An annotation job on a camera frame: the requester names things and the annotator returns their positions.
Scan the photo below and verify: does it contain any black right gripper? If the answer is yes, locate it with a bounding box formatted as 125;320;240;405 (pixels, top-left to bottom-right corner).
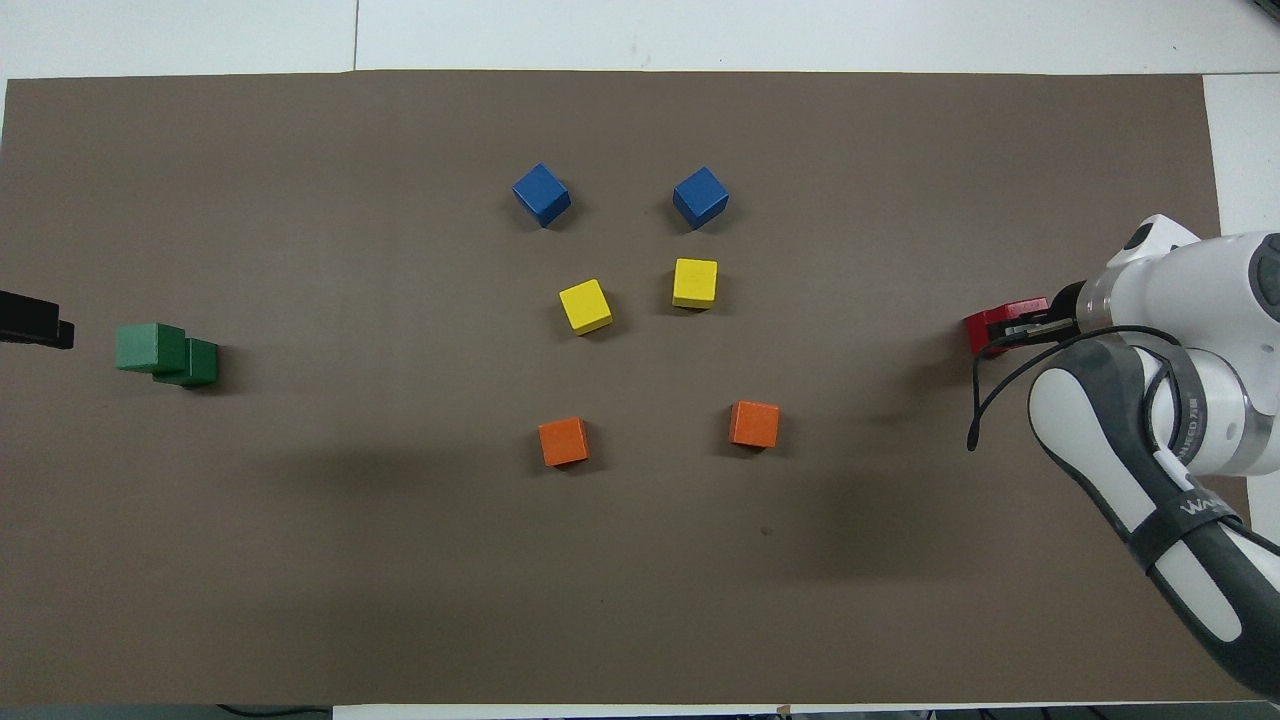
1000;283;1089;347

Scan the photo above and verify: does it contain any blue wooden cube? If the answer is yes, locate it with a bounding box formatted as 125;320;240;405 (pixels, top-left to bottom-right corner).
672;166;730;231
512;163;572;228

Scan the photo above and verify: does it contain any yellow wooden cube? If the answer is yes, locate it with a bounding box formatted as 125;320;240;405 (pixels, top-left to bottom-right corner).
672;258;719;310
558;279;614;336

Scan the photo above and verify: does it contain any brown table mat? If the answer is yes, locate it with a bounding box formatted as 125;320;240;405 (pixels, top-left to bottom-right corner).
0;68;1271;709

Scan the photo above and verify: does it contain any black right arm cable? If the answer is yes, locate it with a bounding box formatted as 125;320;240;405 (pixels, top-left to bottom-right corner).
967;325;1186;451

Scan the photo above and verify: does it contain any orange wooden cube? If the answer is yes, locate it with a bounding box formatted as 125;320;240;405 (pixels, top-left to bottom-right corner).
729;400;781;450
538;416;590;468

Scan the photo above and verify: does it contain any green wooden cube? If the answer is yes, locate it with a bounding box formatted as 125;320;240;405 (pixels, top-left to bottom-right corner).
115;322;188;374
153;338;219;389

